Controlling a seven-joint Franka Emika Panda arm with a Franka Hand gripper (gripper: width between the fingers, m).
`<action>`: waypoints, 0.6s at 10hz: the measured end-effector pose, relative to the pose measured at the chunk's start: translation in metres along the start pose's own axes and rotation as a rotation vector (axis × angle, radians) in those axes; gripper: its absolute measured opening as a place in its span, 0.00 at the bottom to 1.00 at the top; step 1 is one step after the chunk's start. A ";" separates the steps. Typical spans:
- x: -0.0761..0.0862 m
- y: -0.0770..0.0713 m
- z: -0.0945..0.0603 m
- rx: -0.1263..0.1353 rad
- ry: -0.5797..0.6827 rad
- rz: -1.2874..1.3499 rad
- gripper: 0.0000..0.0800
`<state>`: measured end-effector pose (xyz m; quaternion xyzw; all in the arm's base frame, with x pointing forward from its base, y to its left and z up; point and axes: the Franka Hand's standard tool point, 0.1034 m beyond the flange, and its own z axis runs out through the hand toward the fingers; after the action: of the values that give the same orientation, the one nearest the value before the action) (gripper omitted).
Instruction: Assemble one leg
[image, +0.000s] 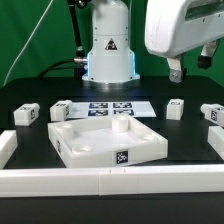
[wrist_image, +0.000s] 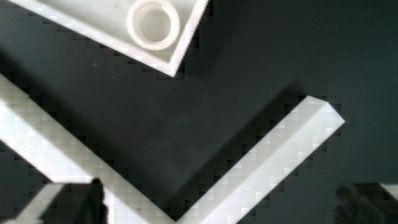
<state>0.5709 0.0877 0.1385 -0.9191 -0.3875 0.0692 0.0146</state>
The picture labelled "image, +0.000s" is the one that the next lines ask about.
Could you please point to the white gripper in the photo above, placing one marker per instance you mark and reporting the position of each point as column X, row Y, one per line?
column 174, row 27

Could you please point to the white square tabletop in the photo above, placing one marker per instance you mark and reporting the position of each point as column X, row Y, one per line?
column 111, row 141

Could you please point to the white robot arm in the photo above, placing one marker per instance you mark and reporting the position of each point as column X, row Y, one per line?
column 110, row 60

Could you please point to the white paper with fiducial markers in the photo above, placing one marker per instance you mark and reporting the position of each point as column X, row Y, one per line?
column 92, row 109

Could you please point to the white U-shaped fence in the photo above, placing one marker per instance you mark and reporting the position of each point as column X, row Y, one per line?
column 103, row 181

